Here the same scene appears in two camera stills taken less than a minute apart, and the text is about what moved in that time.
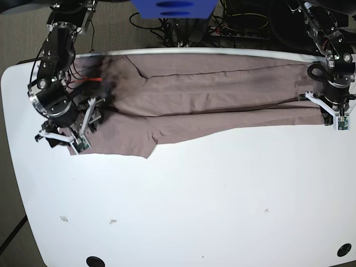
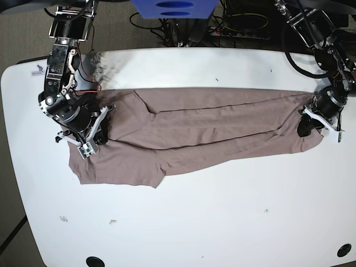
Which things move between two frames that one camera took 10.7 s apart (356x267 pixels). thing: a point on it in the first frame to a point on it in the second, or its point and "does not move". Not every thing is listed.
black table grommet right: (344, 249) does not move
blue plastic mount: (174, 9) does not move
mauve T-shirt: (149, 97) to (151, 131)
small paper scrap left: (64, 218) does not move
